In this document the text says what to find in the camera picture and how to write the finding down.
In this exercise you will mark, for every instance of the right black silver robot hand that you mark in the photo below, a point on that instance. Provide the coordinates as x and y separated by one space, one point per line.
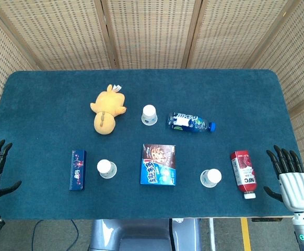
295 188

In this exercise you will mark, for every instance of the white paper cup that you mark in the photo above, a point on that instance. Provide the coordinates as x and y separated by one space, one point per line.
212 176
105 167
149 112

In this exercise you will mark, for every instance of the red juice bottle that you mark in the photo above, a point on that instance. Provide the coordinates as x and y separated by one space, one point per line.
243 170

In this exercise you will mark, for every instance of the yellow floor tape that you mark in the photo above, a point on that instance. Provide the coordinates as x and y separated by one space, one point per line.
246 235

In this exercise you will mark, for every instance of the long dark blue box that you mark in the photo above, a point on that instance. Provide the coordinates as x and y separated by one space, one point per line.
77 170

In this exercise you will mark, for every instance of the white table leg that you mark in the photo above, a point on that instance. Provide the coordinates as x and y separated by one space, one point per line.
212 235

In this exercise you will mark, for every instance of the blue table mat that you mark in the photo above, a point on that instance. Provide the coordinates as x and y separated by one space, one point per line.
50 104

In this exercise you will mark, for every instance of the woven bamboo screen panel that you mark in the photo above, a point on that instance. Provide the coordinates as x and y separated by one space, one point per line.
152 31
0 65
303 78
63 31
240 31

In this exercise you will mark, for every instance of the blue plastic drink bottle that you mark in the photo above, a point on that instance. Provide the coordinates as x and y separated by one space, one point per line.
188 123

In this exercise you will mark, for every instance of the yellow plush toy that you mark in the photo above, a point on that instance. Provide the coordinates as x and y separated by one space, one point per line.
107 104

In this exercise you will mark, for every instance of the blue brown cookie box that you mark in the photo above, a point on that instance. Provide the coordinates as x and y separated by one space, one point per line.
157 167

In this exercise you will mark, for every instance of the grey robot torso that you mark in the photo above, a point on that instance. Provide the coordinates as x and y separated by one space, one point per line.
141 235

